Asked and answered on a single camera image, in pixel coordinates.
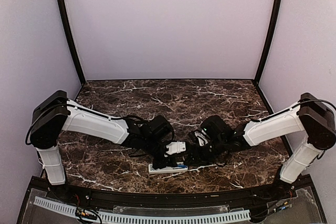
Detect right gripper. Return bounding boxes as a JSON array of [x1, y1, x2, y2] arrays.
[[183, 136, 227, 166]]

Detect white remote control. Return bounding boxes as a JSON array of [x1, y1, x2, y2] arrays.
[[148, 162, 188, 174]]

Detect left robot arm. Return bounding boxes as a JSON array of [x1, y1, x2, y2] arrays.
[[25, 90, 177, 201]]

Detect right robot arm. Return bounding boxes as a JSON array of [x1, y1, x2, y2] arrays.
[[185, 93, 335, 200]]

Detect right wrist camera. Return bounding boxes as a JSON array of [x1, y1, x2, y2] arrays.
[[188, 130, 209, 146]]

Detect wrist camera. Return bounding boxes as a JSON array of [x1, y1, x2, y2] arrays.
[[188, 130, 209, 146], [165, 141, 187, 156]]

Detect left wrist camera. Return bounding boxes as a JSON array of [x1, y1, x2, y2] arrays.
[[165, 141, 187, 156]]

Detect black front rail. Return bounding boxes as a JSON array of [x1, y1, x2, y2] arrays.
[[55, 185, 276, 209]]

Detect white slotted cable duct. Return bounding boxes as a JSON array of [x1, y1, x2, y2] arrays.
[[34, 196, 250, 223]]

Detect right black frame post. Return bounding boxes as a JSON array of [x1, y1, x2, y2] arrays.
[[254, 0, 281, 86]]

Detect black frame post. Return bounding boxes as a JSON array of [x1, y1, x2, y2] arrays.
[[57, 0, 86, 85], [254, 0, 281, 86]]

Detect left black frame post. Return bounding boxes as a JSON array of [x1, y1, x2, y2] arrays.
[[57, 0, 86, 85]]

